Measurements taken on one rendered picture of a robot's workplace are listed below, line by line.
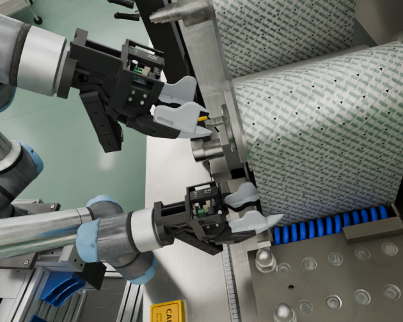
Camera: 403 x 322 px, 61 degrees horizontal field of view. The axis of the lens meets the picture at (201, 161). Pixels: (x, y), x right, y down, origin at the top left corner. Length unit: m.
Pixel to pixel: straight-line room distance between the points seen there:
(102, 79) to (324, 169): 0.35
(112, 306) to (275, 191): 1.22
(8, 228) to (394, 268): 0.67
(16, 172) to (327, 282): 0.85
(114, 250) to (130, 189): 1.63
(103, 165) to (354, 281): 2.06
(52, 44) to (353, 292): 0.56
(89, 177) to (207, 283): 1.80
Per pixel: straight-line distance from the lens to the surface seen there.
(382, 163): 0.60
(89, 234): 0.65
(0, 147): 1.07
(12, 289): 1.29
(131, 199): 2.20
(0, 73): 0.46
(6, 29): 0.45
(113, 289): 1.71
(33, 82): 0.45
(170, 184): 0.96
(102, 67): 0.44
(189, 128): 0.48
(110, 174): 2.40
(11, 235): 0.73
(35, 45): 0.44
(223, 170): 0.63
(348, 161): 0.57
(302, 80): 0.50
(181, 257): 0.84
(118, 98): 0.45
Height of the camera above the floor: 1.63
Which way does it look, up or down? 48 degrees down
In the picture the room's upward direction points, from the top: 22 degrees counter-clockwise
